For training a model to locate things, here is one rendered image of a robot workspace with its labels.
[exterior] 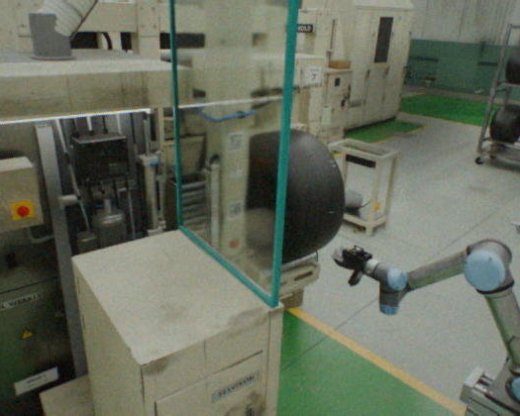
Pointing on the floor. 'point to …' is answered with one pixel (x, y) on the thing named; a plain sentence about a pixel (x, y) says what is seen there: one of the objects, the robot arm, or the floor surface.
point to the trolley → (504, 116)
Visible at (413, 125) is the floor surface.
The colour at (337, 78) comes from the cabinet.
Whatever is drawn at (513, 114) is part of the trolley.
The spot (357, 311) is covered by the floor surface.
